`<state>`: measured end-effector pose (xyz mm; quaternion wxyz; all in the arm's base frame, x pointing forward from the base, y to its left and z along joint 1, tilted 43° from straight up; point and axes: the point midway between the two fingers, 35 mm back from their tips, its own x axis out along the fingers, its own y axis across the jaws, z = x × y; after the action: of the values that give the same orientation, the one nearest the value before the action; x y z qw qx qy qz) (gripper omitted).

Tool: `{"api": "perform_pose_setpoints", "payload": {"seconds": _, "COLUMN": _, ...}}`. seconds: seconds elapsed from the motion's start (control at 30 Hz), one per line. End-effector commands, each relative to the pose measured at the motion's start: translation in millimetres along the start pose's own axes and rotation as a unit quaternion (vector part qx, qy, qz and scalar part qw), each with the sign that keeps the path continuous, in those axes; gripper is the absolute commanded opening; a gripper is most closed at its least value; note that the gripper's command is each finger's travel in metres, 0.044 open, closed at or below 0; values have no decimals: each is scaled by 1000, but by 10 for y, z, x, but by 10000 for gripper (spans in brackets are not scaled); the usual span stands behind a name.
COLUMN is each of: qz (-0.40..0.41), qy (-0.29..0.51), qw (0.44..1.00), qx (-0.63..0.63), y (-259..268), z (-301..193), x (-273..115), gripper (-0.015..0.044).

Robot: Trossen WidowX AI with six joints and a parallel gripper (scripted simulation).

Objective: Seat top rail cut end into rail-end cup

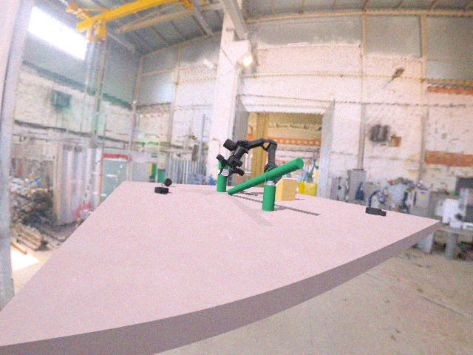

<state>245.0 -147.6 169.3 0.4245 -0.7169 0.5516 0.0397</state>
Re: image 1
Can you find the pale grey cup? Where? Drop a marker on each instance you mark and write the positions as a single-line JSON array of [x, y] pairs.
[[224, 172]]

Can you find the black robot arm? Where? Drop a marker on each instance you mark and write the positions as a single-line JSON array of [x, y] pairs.
[[242, 146]]

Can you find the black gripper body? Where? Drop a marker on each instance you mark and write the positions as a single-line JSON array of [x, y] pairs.
[[221, 158]]

